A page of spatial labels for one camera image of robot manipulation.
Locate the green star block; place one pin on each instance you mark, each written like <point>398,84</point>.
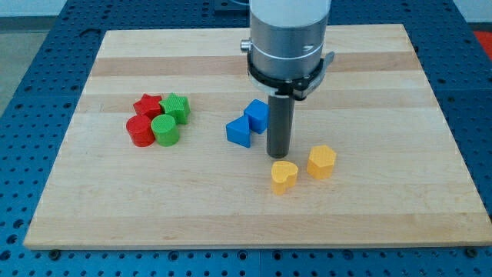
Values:
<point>176,106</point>

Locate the black clamp ring mount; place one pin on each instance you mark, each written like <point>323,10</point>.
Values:
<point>298,88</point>

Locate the blue cube block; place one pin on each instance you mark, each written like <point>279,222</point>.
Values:
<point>257,113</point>

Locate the yellow heart block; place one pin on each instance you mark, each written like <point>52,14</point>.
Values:
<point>284,175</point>

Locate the green cylinder block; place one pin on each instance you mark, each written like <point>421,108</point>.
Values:
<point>165,130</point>

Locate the red cylinder block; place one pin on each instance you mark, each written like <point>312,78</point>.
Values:
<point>139,129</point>

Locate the yellow hexagon block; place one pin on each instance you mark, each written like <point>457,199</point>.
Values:
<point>321,161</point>

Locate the blue triangle block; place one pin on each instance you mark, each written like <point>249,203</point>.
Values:
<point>238,131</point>

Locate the red star block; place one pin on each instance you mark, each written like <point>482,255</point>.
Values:
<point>148,105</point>

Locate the wooden board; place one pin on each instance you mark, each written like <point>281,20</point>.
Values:
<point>399,179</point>

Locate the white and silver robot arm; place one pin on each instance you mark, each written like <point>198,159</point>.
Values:
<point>285,60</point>

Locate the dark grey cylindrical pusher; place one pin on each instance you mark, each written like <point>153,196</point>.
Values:
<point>280,118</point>

